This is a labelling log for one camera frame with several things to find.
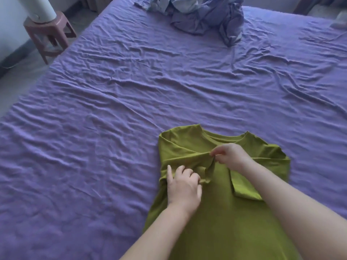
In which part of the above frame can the person's right hand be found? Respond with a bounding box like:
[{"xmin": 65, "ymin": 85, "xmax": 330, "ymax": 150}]
[{"xmin": 209, "ymin": 143, "xmax": 255, "ymax": 175}]

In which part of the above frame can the person's left hand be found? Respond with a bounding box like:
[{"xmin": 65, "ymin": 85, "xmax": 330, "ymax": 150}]
[{"xmin": 166, "ymin": 165, "xmax": 203, "ymax": 216}]

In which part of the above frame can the pink fan white base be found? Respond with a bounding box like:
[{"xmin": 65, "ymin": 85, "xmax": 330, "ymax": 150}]
[{"xmin": 16, "ymin": 0, "xmax": 57, "ymax": 24}]

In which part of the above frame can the crumpled purple grey quilt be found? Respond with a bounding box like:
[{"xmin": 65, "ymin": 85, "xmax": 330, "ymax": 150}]
[{"xmin": 134, "ymin": 0, "xmax": 245, "ymax": 48}]

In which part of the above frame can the green garment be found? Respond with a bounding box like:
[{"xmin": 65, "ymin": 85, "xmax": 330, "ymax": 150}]
[{"xmin": 142, "ymin": 124, "xmax": 301, "ymax": 260}]

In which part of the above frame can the grey curtain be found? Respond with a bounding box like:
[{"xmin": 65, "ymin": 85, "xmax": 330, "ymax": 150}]
[
  {"xmin": 78, "ymin": 0, "xmax": 116, "ymax": 14},
  {"xmin": 292, "ymin": 0, "xmax": 347, "ymax": 16}
]

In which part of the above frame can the brown plastic stool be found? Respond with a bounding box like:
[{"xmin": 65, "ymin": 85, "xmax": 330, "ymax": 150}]
[{"xmin": 23, "ymin": 10, "xmax": 77, "ymax": 65}]

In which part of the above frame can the person's right forearm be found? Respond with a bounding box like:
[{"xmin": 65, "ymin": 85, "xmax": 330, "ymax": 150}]
[{"xmin": 240, "ymin": 158, "xmax": 347, "ymax": 260}]

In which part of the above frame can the purple sheet bed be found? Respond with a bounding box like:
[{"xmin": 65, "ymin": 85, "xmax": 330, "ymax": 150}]
[{"xmin": 0, "ymin": 0, "xmax": 347, "ymax": 260}]

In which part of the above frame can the person's left forearm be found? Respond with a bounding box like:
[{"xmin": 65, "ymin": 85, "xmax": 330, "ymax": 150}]
[{"xmin": 119, "ymin": 204, "xmax": 192, "ymax": 260}]

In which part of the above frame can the low beige bedside table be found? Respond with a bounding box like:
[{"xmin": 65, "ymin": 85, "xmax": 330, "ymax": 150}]
[{"xmin": 308, "ymin": 4, "xmax": 347, "ymax": 21}]

